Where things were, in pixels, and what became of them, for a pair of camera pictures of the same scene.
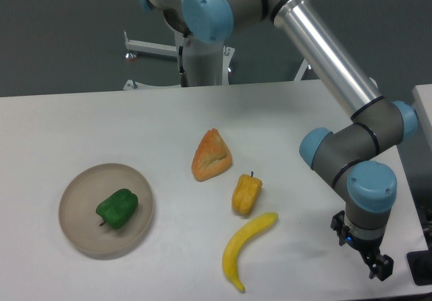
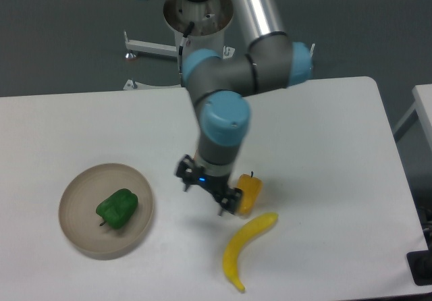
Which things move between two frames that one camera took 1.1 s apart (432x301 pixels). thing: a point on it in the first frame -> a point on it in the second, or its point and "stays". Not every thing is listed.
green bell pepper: x=118 y=208 stays
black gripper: x=382 y=266 -> x=187 y=172
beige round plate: x=83 y=195 stays
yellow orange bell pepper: x=245 y=193 stays
